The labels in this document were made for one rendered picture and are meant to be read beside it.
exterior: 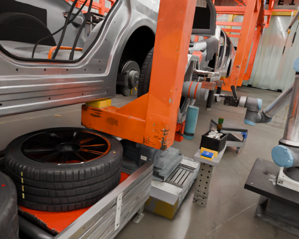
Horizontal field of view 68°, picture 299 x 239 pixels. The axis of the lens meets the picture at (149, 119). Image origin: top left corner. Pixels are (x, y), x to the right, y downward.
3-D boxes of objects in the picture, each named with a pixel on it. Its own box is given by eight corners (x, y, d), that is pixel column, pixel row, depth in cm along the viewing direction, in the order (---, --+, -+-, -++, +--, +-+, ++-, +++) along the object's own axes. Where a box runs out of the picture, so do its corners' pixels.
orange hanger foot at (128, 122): (95, 121, 178) (97, 78, 168) (153, 137, 157) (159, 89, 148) (80, 125, 163) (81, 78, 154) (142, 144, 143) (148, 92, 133)
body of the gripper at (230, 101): (222, 104, 185) (237, 107, 180) (224, 94, 183) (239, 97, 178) (223, 103, 192) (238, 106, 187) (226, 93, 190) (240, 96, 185)
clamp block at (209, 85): (202, 87, 162) (203, 80, 161) (214, 89, 159) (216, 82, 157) (200, 87, 158) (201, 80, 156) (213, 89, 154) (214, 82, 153)
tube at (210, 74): (191, 73, 177) (193, 59, 174) (215, 77, 170) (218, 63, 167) (184, 74, 162) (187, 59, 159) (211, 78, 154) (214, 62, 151)
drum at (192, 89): (183, 95, 192) (186, 79, 188) (207, 100, 184) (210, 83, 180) (178, 97, 180) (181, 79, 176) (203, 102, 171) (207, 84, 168)
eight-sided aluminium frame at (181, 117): (186, 114, 215) (196, 56, 200) (193, 115, 213) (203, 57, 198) (165, 126, 168) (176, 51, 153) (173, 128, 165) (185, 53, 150)
